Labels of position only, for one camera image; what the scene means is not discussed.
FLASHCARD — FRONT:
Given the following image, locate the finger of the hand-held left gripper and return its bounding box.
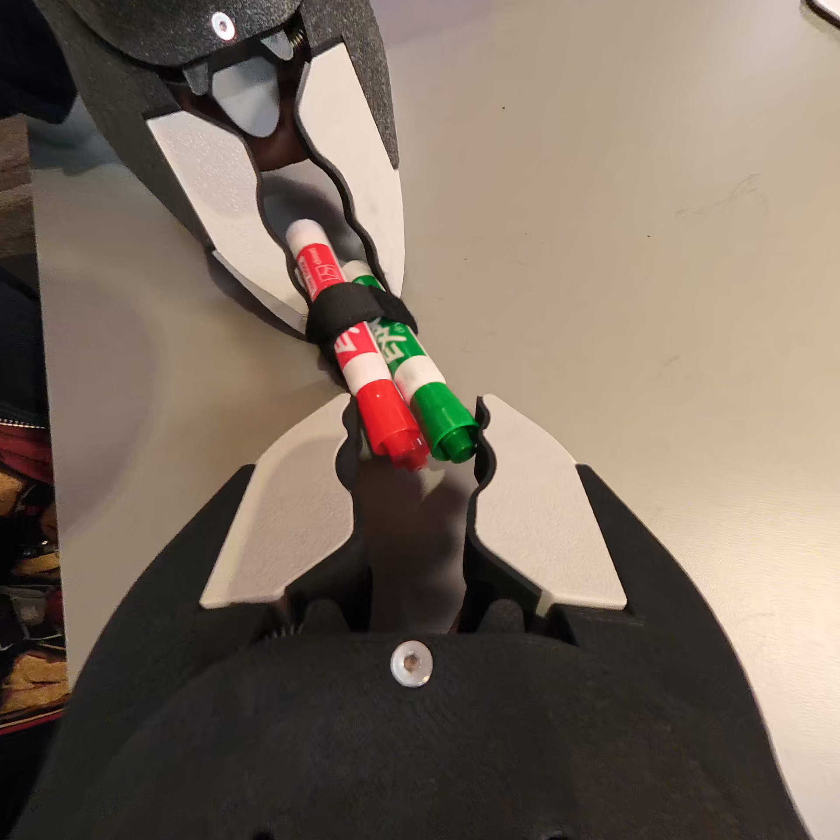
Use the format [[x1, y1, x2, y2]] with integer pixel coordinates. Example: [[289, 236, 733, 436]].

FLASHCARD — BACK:
[[145, 105, 322, 340], [296, 40, 408, 287]]

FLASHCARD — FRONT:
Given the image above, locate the green marker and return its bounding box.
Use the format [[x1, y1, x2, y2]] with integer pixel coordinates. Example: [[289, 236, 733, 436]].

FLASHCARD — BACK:
[[344, 259, 480, 463]]

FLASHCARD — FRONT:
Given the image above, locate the person's left forearm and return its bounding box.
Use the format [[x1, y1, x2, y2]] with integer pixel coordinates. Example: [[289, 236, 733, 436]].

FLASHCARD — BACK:
[[0, 0, 77, 126]]

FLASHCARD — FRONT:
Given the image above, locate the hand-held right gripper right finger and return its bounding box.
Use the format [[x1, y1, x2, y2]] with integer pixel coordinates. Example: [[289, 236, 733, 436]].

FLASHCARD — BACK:
[[466, 392, 628, 615]]

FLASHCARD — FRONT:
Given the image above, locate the black velcro strap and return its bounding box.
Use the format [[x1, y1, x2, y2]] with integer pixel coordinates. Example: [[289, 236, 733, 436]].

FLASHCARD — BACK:
[[309, 283, 418, 345]]

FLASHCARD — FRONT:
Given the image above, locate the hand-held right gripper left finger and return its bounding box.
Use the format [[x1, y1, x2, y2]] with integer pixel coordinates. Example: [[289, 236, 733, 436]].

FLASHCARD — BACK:
[[200, 394, 368, 611]]

